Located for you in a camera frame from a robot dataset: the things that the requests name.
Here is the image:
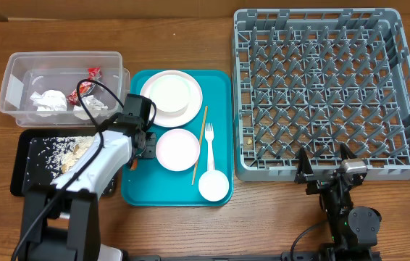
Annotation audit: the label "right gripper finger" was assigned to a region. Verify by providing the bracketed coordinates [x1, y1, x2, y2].
[296, 147, 313, 175]
[340, 143, 356, 160]

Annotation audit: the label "orange carrot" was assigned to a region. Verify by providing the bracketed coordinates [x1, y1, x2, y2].
[130, 159, 138, 170]

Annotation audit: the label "white bowl with food scraps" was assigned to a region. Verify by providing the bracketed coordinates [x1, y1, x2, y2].
[156, 128, 200, 172]

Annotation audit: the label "white napkin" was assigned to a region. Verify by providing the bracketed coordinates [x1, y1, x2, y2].
[73, 95, 108, 120]
[30, 90, 67, 117]

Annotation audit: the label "red snack wrapper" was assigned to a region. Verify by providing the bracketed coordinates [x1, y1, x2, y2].
[67, 67, 101, 105]

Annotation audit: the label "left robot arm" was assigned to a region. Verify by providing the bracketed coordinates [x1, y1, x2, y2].
[12, 94, 156, 260]

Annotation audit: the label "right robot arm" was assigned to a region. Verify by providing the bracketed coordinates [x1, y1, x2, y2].
[289, 143, 382, 260]

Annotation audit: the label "large white plate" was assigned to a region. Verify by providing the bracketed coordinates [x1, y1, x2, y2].
[140, 70, 203, 128]

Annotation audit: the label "teal plastic tray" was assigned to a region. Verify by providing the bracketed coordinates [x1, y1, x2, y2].
[121, 70, 234, 207]

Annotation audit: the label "small white bowl on plate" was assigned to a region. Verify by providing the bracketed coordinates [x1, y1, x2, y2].
[149, 75, 191, 113]

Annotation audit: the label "wooden chopstick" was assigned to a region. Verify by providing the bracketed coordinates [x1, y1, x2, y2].
[191, 105, 209, 186]

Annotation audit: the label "white plastic fork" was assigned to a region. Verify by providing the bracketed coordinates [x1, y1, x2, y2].
[205, 123, 215, 170]

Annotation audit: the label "small white round cup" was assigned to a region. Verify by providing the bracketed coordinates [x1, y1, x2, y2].
[198, 170, 230, 202]

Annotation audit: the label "grey dish rack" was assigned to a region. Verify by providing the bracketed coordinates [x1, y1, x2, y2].
[233, 8, 410, 181]

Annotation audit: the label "spilled rice and peanuts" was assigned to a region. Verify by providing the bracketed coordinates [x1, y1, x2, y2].
[25, 136, 94, 184]

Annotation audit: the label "black plastic tray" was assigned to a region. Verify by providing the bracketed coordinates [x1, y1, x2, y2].
[9, 128, 117, 199]

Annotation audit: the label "clear plastic bin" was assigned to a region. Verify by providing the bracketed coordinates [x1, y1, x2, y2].
[0, 51, 130, 128]

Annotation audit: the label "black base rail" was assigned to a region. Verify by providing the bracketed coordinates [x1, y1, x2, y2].
[123, 250, 383, 261]

